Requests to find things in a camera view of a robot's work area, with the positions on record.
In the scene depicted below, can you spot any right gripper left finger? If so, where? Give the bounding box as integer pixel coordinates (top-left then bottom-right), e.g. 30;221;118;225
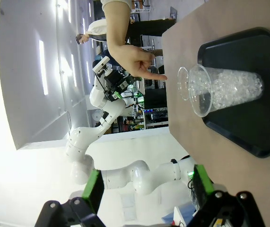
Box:
34;168;105;227

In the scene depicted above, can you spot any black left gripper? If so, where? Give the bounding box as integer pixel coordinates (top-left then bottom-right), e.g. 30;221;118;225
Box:
98;68;135;102

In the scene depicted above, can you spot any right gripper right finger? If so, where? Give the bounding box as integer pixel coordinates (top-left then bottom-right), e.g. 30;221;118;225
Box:
186;164;267;227

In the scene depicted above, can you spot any clear plastic cup with ice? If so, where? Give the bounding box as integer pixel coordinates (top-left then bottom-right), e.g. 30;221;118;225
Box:
176;63;265;118

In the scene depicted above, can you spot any person's right forearm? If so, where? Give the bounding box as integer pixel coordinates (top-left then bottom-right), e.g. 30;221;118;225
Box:
102;3;132;48

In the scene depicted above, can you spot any person's right hand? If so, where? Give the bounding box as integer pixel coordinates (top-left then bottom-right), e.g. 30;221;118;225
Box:
108;44;168;81

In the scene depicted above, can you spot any man in white shirt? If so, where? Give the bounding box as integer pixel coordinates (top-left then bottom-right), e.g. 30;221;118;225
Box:
75;18;177;45

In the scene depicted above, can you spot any black plastic serving tray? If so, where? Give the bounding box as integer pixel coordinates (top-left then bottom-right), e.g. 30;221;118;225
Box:
197;26;270;158

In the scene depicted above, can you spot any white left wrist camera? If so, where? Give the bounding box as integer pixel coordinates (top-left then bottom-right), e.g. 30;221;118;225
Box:
92;56;110;74

